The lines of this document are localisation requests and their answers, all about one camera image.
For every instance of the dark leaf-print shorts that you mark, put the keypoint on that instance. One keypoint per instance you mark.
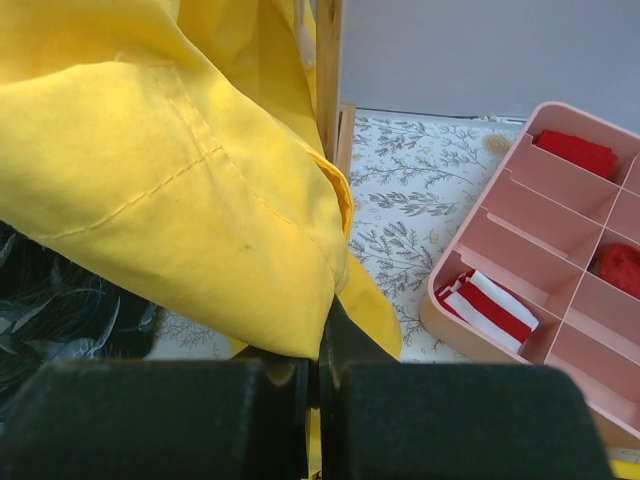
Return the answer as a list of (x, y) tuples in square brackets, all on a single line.
[(53, 309)]

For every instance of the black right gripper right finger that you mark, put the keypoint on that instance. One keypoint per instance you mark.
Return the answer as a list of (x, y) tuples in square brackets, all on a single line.
[(384, 419)]

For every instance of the red folded sock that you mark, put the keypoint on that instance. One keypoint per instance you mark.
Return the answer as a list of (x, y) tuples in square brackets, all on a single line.
[(618, 265), (597, 159)]

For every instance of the pink divided organizer box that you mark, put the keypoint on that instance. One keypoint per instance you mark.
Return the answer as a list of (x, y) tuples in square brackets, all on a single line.
[(535, 231)]

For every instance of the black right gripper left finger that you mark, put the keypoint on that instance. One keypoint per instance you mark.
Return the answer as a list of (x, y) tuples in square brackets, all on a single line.
[(243, 418)]

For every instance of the floral patterned table mat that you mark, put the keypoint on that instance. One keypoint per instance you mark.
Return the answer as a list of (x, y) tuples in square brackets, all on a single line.
[(414, 179)]

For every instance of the red white striped sock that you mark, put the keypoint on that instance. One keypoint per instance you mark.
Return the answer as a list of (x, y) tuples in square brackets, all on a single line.
[(477, 300)]

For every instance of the red folded sock top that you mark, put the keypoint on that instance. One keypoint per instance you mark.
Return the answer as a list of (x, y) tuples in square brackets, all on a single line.
[(597, 159)]

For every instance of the red folded sock middle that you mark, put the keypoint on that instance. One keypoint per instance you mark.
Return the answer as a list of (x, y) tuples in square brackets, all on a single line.
[(618, 265)]

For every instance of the wooden clothes rack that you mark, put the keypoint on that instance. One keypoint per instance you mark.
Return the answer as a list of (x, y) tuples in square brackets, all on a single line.
[(335, 119)]

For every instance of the yellow shorts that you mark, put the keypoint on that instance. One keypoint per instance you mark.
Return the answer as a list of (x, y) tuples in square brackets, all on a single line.
[(172, 148)]

